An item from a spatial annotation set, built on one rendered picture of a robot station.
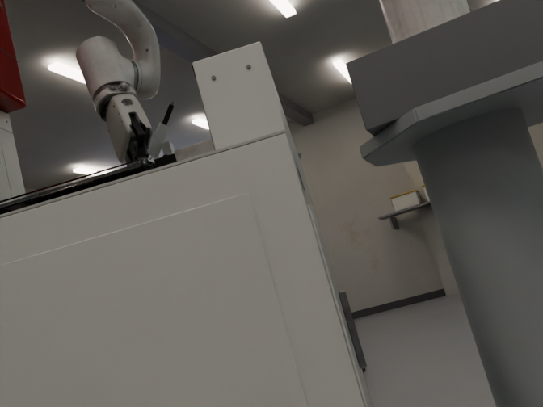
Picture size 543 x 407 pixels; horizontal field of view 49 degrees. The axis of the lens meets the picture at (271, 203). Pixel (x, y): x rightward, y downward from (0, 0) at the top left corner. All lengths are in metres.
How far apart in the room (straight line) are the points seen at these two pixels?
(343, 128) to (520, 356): 10.22
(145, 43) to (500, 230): 0.79
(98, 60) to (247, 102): 0.51
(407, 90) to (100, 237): 0.43
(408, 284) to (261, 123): 9.89
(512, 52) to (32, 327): 0.67
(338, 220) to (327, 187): 0.64
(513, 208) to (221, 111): 0.40
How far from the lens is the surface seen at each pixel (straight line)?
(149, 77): 1.26
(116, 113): 1.14
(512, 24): 0.83
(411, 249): 10.57
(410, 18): 0.93
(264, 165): 0.69
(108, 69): 1.21
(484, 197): 0.84
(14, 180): 1.46
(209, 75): 0.80
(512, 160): 0.86
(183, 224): 0.69
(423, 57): 0.83
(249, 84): 0.78
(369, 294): 10.74
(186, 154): 0.97
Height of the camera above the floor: 0.63
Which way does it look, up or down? 9 degrees up
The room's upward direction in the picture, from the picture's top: 16 degrees counter-clockwise
